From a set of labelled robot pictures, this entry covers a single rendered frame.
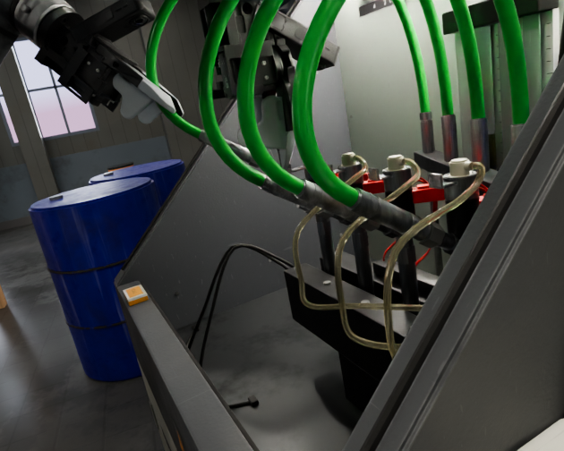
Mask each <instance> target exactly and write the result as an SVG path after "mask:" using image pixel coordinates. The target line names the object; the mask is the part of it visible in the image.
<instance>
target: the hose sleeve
mask: <svg viewBox="0 0 564 451"><path fill-rule="evenodd" d="M198 140H199V141H201V142H203V143H205V144H206V145H210V146H211V147H212V145H211V143H210V141H209V139H208V136H207V134H206V132H205V130H204V129H203V130H201V133H200V136H199V138H198ZM225 141H226V143H227V145H228V146H229V147H230V149H231V150H233V152H234V153H235V154H236V155H237V156H238V157H239V158H240V159H241V160H243V161H245V162H247V163H249V162H250V161H251V159H252V155H251V153H250V151H249V150H248V149H247V148H244V147H242V146H241V145H238V144H236V143H233V142H232V141H230V140H226V139H225Z"/></svg>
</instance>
